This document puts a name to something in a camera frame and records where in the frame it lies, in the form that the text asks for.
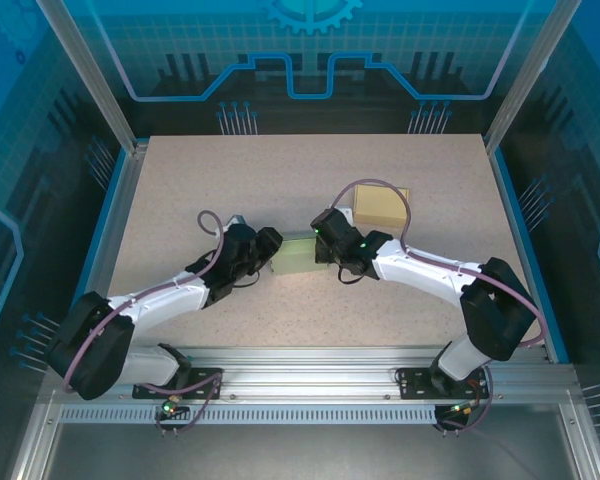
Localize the green paper box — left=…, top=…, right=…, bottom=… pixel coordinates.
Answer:
left=270, top=237, right=326, bottom=276

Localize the orange paper box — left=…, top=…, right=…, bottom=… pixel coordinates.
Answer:
left=353, top=185, right=412, bottom=227

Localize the small connector with LED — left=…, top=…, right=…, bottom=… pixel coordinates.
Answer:
left=447, top=399, right=481, bottom=419
left=160, top=394, right=189, bottom=419

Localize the aluminium frame rail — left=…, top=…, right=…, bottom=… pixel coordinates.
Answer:
left=37, top=344, right=581, bottom=407

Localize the blue-edged side rail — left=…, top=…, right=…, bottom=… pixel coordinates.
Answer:
left=484, top=139, right=571, bottom=364
left=62, top=142, right=149, bottom=364

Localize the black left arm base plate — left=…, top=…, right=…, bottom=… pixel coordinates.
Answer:
left=132, top=367, right=225, bottom=401

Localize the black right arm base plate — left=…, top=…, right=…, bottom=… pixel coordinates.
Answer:
left=395, top=364, right=490, bottom=401

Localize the slotted grey cable duct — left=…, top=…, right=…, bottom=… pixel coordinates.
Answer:
left=58, top=404, right=439, bottom=426

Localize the aluminium frame post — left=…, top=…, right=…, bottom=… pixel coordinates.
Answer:
left=34, top=0, right=151, bottom=156
left=482, top=0, right=586, bottom=151

